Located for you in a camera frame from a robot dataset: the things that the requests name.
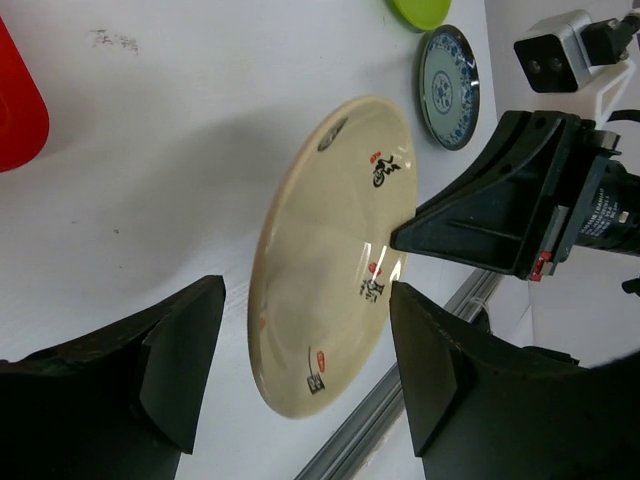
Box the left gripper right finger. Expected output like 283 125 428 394
390 282 639 479

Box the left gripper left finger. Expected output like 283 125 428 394
1 275 225 479

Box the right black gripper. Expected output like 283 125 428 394
390 111 623 280

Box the cream floral plate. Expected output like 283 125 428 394
247 95 418 419

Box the red plastic bin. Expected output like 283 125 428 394
0 22 50 172

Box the blue white patterned plate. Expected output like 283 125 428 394
417 24 480 151

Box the green plate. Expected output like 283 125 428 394
388 0 452 31

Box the aluminium frame rail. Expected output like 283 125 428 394
296 269 503 480

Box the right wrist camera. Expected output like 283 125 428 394
513 9 640 121

